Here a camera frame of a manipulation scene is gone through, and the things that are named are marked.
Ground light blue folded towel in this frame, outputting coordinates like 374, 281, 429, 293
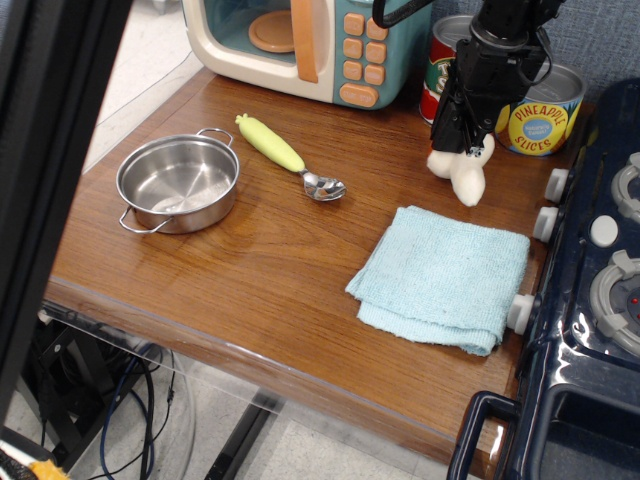
345, 206, 530, 357

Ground white stove knob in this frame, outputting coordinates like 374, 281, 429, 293
544, 168, 569, 204
533, 207, 559, 243
506, 294, 535, 335

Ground stainless steel pot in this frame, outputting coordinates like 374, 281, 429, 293
116, 128, 240, 234

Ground dark blue toy stove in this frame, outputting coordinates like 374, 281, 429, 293
448, 79, 639, 479

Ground tomato sauce can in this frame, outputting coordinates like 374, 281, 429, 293
419, 15, 472, 124

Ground pineapple slices can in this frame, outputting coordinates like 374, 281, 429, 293
495, 64, 587, 157

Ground white brown plush mushroom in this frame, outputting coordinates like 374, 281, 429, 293
427, 135, 495, 207

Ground green handled metal spoon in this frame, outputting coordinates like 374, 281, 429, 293
235, 113, 347, 202

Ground white stove knob bottom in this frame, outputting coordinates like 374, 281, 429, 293
506, 294, 535, 335

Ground white stove knob middle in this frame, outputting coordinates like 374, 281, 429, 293
533, 207, 559, 243

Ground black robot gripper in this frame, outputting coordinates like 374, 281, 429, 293
431, 22, 553, 156

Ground blue cable under table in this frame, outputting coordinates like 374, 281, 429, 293
99, 357, 156, 480

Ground white stove knob top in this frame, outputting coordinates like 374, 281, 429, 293
544, 168, 569, 204

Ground toy microwave teal cream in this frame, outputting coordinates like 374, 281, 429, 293
182, 1, 431, 110

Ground yellow object bottom left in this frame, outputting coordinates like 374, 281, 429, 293
28, 460, 70, 480

